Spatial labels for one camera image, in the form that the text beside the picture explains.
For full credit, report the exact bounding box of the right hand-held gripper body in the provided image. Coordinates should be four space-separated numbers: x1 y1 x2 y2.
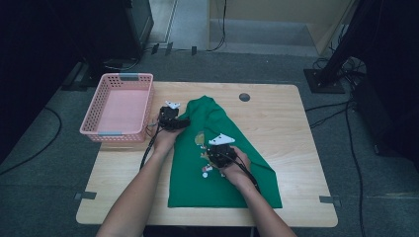
206 132 238 169

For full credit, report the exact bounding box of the black cabinet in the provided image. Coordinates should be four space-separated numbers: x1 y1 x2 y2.
82 0 155 72

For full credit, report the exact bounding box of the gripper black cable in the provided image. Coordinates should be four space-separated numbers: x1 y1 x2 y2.
229 153 262 195
139 122 163 171

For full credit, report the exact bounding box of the black stand pole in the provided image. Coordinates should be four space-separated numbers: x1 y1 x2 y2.
319 0 375 84

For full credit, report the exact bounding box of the person's right hand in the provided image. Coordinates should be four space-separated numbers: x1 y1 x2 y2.
219 145 253 189

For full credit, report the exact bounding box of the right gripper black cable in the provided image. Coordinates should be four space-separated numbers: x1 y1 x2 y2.
229 153 262 195

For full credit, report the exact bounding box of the person's left hand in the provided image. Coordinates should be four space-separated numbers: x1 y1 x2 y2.
151 113 186 154

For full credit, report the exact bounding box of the grey tape strip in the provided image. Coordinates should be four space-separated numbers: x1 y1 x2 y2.
73 191 98 201
318 195 342 207

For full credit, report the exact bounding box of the pink plastic basket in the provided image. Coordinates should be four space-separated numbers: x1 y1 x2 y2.
79 72 155 143

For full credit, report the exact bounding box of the black floor cable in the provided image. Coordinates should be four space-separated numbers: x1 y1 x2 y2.
304 98 368 237
0 106 63 176

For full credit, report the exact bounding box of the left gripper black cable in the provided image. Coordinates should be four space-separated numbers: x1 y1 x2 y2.
139 122 163 171

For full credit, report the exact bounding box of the black hanging cable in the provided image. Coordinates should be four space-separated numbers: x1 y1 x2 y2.
207 0 229 52

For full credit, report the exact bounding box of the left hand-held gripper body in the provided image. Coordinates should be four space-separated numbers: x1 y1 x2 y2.
158 100 186 131

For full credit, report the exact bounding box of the black stand base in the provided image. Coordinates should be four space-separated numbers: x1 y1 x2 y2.
302 67 347 95
60 61 101 92

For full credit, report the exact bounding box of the green printed shirt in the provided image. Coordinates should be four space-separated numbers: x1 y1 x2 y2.
167 95 284 209

